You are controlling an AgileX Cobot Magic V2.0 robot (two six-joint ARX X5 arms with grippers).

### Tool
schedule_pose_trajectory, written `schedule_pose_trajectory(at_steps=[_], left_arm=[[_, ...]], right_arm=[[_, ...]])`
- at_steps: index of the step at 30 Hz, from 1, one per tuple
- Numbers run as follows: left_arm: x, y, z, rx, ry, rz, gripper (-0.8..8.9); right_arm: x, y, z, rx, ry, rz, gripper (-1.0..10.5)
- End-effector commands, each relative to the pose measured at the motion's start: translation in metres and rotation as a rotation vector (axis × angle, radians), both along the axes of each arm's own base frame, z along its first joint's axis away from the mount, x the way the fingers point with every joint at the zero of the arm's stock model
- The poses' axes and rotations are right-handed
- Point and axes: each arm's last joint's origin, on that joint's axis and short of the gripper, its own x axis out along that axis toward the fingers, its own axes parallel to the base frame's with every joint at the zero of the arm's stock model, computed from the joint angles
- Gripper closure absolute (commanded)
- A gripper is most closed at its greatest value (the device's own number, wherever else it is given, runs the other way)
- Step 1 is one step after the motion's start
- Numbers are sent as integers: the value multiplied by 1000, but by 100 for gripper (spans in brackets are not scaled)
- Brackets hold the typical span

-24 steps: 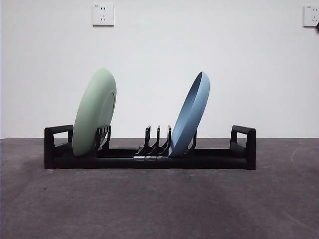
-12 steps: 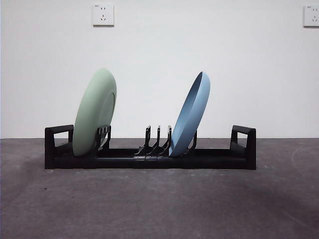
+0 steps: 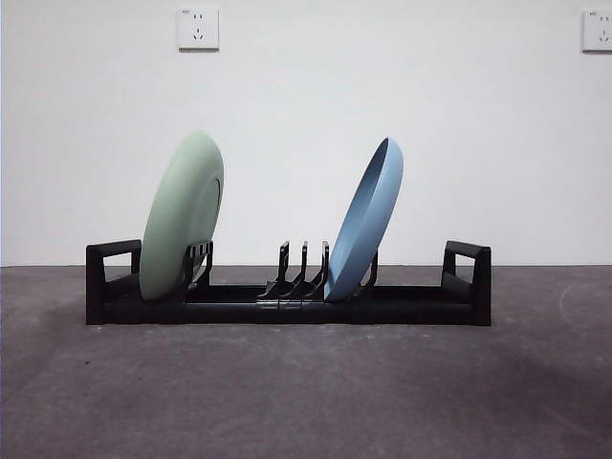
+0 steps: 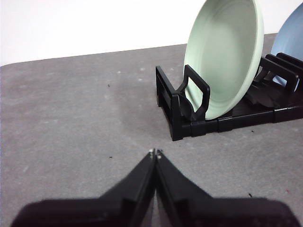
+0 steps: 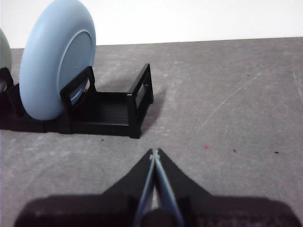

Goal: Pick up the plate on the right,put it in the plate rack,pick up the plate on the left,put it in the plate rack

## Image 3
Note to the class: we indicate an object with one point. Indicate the blue round plate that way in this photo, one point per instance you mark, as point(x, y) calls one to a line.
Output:
point(363, 229)

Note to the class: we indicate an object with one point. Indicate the green round plate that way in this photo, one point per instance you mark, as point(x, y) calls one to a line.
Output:
point(177, 215)

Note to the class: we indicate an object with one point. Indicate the black plastic plate rack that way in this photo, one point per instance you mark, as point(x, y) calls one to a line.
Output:
point(406, 311)

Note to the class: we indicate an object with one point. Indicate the white wall socket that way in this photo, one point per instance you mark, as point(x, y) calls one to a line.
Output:
point(198, 28)
point(597, 31)

